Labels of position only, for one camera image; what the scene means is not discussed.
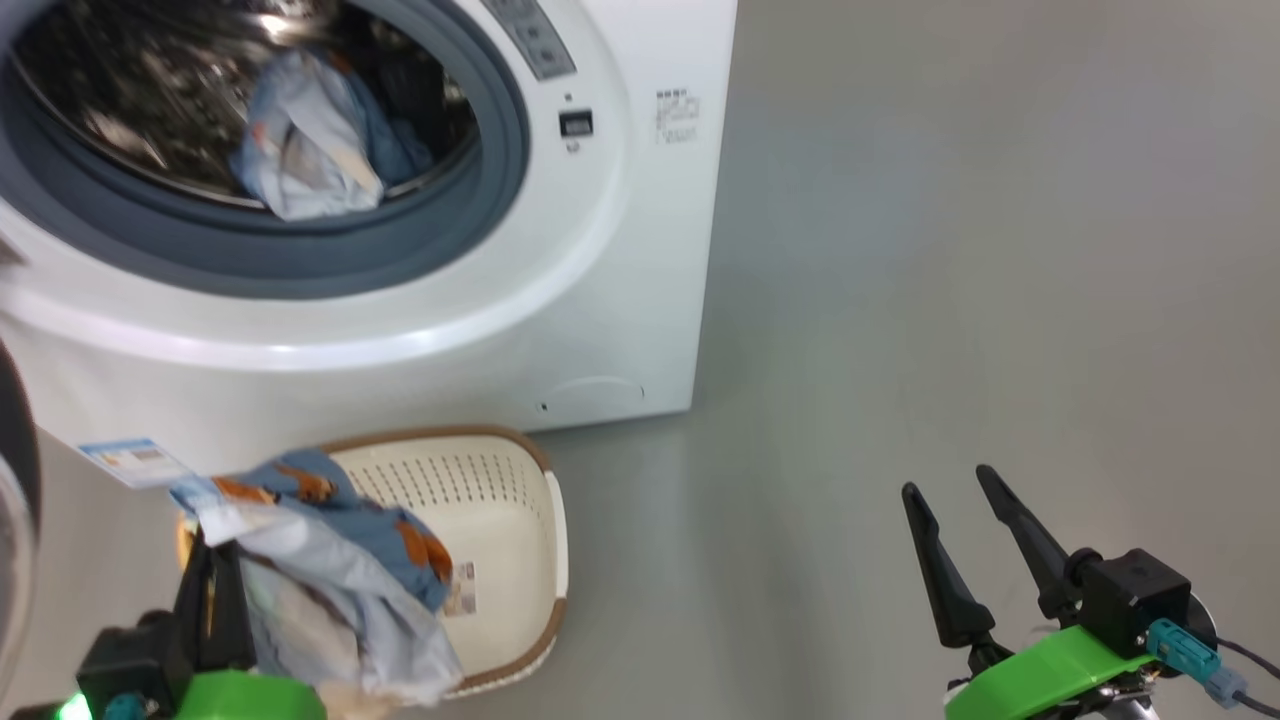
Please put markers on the teal left camera connector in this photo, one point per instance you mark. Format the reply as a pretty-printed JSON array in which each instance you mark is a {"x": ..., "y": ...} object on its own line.
[{"x": 125, "y": 708}]

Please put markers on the blue energy label sticker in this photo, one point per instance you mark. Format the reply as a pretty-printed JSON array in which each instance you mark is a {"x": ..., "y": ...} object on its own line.
[{"x": 130, "y": 462}]

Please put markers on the grey warning sticker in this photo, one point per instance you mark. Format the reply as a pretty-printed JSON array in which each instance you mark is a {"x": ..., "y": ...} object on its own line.
[{"x": 535, "y": 35}]

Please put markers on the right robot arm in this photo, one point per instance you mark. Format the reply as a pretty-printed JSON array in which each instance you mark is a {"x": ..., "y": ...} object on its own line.
[{"x": 1200, "y": 615}]

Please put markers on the round white filter cover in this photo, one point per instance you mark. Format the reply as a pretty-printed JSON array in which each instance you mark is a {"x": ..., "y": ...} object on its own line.
[{"x": 595, "y": 393}]

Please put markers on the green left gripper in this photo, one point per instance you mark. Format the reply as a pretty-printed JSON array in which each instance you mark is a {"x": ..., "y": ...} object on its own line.
[{"x": 250, "y": 700}]

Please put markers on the white front-load washing machine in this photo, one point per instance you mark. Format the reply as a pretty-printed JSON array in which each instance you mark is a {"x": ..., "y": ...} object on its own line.
[{"x": 600, "y": 280}]

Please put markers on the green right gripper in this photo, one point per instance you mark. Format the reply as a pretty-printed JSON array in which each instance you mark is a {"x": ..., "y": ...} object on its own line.
[{"x": 1040, "y": 675}]

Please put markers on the blue printed pajama garment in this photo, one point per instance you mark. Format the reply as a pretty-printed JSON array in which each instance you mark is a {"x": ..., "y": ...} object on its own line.
[
  {"x": 310, "y": 150},
  {"x": 340, "y": 590}
]

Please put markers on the teal right camera connector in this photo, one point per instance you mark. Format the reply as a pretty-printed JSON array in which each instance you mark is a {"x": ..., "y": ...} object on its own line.
[{"x": 1185, "y": 650}]

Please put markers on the teal camera connector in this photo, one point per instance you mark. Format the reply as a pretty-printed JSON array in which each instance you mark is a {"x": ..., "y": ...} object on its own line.
[
  {"x": 1185, "y": 650},
  {"x": 125, "y": 708}
]

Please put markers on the round black glass washer door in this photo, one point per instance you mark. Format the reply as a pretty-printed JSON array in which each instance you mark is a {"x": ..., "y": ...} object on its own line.
[{"x": 15, "y": 480}]

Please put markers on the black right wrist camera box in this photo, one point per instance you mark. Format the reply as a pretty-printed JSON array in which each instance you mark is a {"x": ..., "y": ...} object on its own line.
[{"x": 1135, "y": 600}]

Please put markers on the white perforated brown-rimmed laundry basket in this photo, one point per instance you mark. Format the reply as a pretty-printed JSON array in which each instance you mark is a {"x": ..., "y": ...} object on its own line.
[{"x": 500, "y": 520}]

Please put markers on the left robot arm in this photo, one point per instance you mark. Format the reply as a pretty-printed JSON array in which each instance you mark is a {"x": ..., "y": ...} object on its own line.
[{"x": 68, "y": 711}]

